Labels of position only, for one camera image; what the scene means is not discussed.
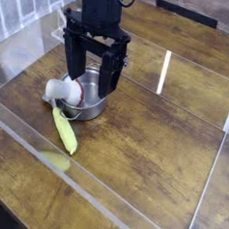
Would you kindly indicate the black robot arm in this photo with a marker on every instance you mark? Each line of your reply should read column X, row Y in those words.
column 107, row 5

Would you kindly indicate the red white toy mushroom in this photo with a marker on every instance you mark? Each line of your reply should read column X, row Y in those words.
column 71, row 91

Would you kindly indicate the small steel pot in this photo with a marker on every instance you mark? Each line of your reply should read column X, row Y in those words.
column 92, row 105

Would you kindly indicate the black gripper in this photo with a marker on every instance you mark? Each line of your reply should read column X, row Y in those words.
column 98, row 31

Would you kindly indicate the clear acrylic bracket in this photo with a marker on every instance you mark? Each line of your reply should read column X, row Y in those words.
column 58, row 33

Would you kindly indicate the black bar on table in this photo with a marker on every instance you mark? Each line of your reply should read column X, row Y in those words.
column 195, row 16

